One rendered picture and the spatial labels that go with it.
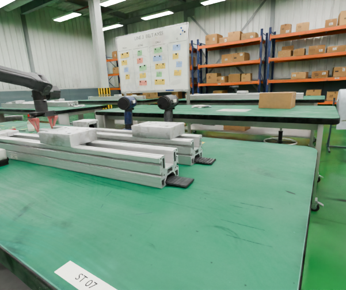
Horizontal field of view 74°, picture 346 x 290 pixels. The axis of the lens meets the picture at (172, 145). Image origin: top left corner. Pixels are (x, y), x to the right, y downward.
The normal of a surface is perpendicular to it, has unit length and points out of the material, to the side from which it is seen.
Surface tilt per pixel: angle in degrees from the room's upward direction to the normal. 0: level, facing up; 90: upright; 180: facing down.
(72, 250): 0
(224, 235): 0
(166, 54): 90
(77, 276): 0
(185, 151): 90
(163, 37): 90
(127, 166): 90
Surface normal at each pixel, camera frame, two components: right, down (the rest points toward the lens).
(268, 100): -0.62, 0.20
